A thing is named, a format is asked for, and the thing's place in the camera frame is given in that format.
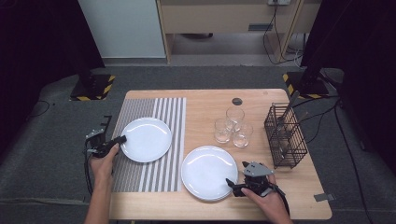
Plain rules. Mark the black yellow striped stand base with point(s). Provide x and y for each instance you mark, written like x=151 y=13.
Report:
x=306 y=85
x=93 y=87

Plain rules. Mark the grey tape strip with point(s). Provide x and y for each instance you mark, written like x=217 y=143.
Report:
x=323 y=197

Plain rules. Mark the black curtain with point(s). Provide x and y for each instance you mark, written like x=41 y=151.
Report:
x=37 y=46
x=367 y=62

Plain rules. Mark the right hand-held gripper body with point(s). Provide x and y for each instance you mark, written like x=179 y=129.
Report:
x=257 y=169

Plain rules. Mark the beige wooden desk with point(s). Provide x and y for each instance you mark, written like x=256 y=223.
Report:
x=218 y=18

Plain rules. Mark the clear drinking glass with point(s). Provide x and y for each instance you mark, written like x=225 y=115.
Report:
x=243 y=138
x=222 y=132
x=235 y=116

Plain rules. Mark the dark round table grommet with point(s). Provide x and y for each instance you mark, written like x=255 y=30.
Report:
x=237 y=101

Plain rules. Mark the white plate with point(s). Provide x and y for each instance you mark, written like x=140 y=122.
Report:
x=208 y=200
x=205 y=171
x=146 y=140

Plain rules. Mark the person's right hand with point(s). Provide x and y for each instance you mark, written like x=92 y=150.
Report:
x=272 y=203

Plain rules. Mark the white cabinet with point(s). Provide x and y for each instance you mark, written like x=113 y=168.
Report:
x=124 y=28

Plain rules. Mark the grey striped placemat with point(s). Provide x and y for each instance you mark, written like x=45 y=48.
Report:
x=155 y=177

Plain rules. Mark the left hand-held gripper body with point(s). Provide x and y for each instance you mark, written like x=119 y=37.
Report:
x=95 y=146

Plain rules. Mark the metal cutlery piece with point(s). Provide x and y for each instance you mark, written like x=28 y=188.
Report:
x=291 y=104

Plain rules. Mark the person's left hand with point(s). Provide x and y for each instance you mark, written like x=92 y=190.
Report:
x=102 y=168

